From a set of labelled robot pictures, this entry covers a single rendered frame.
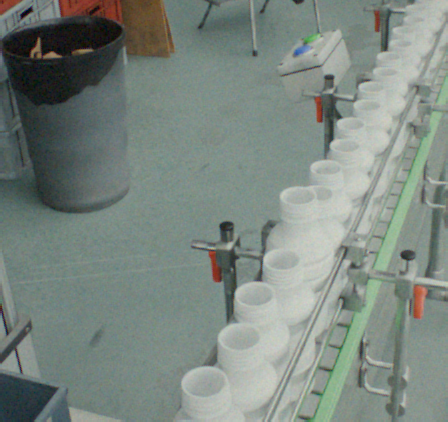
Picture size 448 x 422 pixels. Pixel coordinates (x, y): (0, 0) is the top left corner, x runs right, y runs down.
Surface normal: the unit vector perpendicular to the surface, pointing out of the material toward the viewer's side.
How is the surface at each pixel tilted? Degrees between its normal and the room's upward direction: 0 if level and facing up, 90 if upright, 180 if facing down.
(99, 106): 94
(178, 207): 0
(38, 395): 90
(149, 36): 98
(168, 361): 0
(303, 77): 90
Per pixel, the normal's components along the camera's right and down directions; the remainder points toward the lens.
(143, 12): -0.30, 0.65
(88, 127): 0.45, 0.49
